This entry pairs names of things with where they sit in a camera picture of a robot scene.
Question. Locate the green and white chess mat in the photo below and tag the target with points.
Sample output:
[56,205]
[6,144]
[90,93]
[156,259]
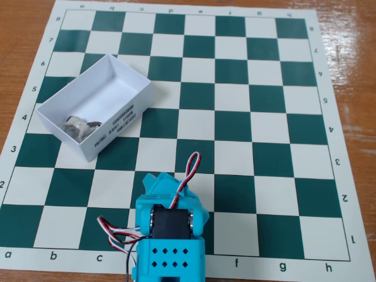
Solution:
[235,117]

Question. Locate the white cardboard box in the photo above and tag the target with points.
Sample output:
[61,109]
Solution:
[102,91]

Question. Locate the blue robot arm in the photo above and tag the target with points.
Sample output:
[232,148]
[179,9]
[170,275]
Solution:
[170,261]

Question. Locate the white and grey toy horse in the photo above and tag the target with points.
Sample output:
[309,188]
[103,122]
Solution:
[79,126]

